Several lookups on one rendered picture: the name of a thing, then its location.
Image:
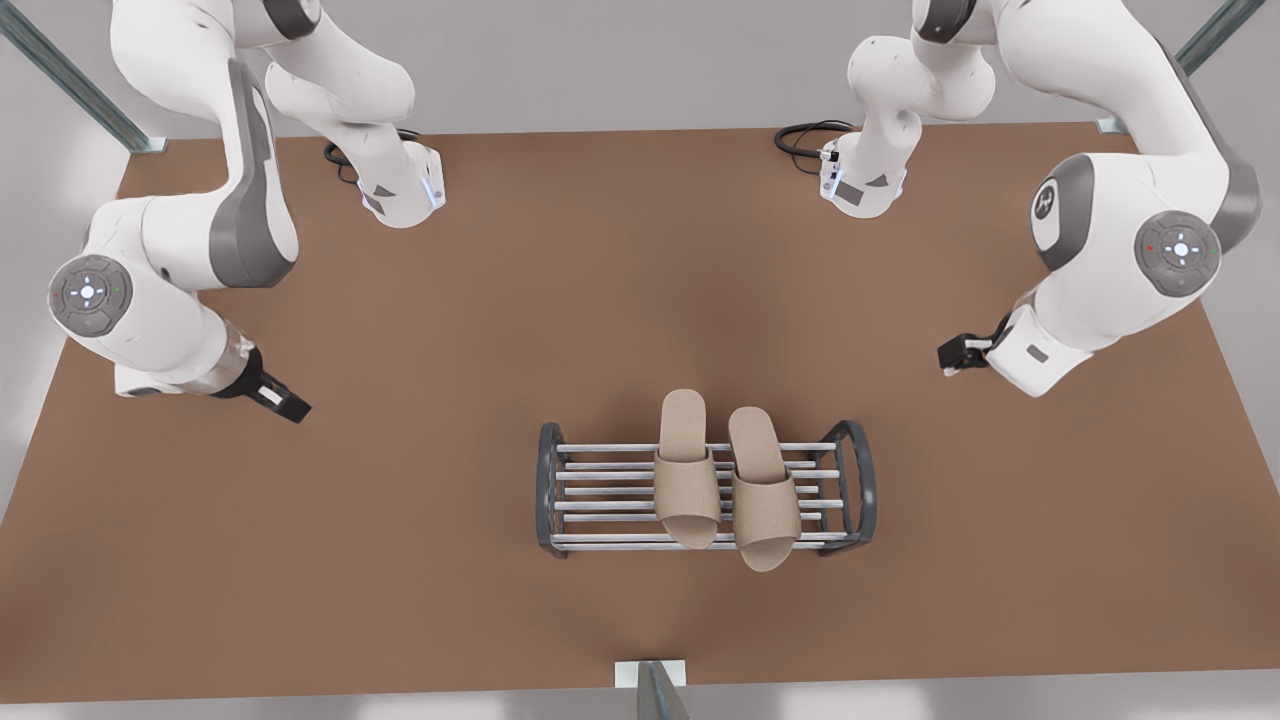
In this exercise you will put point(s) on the beige slipper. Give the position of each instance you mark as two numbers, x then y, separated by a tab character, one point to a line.
762	490
685	470

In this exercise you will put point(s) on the grey metal shoe rack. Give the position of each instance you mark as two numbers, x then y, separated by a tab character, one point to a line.
705	490

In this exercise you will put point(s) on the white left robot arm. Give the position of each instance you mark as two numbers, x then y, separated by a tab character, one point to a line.
1110	250

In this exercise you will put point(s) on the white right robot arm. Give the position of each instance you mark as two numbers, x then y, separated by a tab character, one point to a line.
160	250

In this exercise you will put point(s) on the silver frame post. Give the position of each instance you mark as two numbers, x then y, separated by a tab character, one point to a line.
70	75
1205	40
655	690

